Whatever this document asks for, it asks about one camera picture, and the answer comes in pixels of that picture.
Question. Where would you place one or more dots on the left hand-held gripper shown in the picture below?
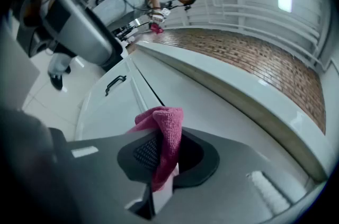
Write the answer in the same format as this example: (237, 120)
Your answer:
(39, 29)

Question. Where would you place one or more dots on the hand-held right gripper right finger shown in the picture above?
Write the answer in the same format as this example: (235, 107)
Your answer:
(233, 191)

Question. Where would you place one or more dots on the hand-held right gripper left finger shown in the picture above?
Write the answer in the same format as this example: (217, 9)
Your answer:
(106, 178)

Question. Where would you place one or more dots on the large white drawer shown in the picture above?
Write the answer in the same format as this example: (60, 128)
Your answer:
(106, 127)

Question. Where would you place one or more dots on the pink cloth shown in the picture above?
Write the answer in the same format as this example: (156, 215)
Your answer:
(169, 133)
(156, 28)

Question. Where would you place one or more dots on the white cabinet door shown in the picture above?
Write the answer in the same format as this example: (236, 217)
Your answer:
(103, 101)

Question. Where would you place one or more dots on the white vanity cabinet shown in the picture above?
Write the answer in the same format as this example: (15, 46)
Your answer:
(212, 117)

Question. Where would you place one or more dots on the white washbasin countertop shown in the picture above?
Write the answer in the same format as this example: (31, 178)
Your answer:
(212, 77)

